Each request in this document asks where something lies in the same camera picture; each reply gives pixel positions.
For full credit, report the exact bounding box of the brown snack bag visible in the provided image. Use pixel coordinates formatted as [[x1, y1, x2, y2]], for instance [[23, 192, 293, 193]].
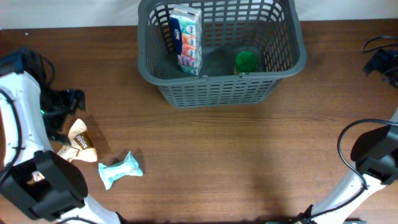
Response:
[[57, 119, 98, 162]]

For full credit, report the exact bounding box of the teal tissue packet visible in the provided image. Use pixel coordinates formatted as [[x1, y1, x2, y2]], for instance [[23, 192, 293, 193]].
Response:
[[98, 152, 144, 190]]

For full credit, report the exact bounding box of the grey plastic basket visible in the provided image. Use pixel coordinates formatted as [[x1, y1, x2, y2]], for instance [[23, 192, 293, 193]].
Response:
[[137, 0, 307, 108]]

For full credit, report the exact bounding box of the green lid jar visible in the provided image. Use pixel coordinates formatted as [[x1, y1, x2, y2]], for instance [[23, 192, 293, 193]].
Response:
[[234, 51, 258, 75]]

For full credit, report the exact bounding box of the Kleenex tissue multipack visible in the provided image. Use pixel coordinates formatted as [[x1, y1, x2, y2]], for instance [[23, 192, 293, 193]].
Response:
[[170, 5, 202, 75]]

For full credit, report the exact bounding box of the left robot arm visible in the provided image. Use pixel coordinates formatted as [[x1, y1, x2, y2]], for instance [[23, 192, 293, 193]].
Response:
[[1, 47, 126, 223]]

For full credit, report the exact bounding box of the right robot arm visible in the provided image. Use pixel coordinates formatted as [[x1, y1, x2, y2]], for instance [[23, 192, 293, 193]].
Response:
[[293, 113, 397, 223]]

